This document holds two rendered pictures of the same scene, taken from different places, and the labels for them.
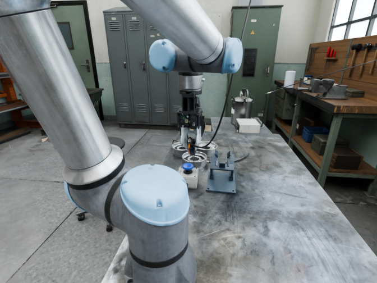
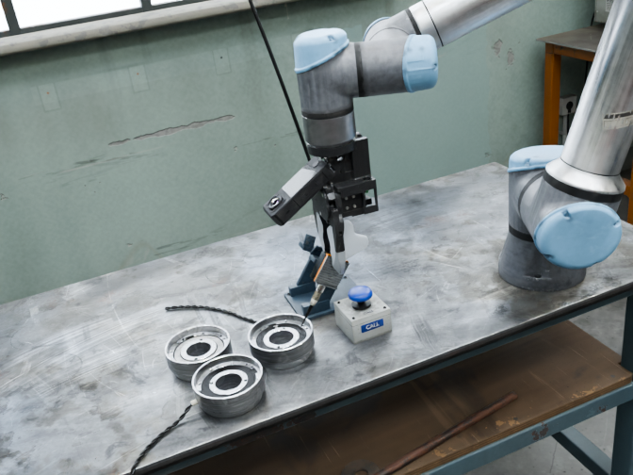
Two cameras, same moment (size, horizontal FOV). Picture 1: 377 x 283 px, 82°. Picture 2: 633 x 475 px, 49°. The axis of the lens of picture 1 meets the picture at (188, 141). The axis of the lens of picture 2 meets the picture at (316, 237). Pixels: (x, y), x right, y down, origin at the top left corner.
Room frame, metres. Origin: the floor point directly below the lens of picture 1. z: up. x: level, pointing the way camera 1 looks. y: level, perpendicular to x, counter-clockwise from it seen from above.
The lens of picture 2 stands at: (1.17, 0.84, 1.46)
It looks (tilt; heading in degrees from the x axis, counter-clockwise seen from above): 26 degrees down; 243
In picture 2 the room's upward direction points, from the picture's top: 8 degrees counter-clockwise
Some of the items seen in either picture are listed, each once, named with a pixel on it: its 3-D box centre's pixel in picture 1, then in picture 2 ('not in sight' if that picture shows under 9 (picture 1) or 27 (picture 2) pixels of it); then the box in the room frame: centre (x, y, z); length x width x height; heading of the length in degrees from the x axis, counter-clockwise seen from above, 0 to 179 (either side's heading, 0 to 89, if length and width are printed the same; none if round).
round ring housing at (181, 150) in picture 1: (183, 149); (229, 386); (0.93, 0.02, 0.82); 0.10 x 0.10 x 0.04
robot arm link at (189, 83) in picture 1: (191, 82); (328, 126); (0.69, -0.01, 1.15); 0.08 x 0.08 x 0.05
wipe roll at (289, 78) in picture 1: (289, 79); not in sight; (2.82, -1.28, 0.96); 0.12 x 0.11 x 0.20; 83
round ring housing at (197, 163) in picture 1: (194, 160); (282, 341); (0.81, -0.02, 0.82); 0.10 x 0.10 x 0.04
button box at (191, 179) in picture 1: (187, 177); (365, 314); (0.67, 0.00, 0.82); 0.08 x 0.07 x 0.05; 173
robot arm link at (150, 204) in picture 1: (153, 206); (544, 186); (0.33, 0.06, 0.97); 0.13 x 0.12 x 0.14; 59
